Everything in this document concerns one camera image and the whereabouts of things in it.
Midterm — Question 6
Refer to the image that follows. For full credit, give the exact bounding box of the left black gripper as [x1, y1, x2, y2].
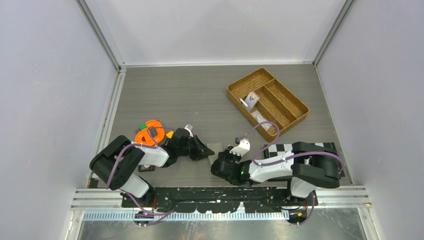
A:
[176, 133, 213, 161]

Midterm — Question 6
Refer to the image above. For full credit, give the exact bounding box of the credit card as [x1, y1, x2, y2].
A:
[239, 91, 260, 111]

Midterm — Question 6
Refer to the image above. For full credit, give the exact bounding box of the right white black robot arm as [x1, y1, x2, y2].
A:
[210, 138, 345, 205]

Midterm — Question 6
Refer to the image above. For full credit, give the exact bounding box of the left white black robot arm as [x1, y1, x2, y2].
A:
[89, 125, 214, 207]

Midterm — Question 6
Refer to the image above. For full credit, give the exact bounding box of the blue yellow toy car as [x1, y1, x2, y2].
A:
[165, 131, 174, 139]

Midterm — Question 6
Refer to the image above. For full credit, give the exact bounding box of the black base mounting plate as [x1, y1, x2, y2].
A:
[121, 187, 318, 214]

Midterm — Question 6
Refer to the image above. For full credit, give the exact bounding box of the black white chessboard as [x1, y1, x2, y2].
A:
[254, 141, 344, 186]

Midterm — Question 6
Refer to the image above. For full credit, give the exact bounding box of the orange tape dispenser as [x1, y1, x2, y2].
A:
[134, 120, 165, 146]

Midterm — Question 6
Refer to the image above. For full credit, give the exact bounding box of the small black square box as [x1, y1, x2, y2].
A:
[137, 165, 155, 173]

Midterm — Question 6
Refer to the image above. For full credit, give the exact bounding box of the woven wicker divided tray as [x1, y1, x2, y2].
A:
[226, 67, 310, 143]

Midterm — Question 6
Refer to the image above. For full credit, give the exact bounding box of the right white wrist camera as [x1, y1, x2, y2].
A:
[229, 138, 251, 157]

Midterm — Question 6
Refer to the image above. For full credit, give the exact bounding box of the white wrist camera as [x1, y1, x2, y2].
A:
[184, 124, 194, 137]
[229, 138, 251, 157]

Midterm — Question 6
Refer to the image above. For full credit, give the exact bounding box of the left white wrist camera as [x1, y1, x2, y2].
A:
[184, 124, 194, 137]

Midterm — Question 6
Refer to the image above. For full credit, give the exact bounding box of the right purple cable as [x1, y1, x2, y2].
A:
[235, 120, 345, 228]

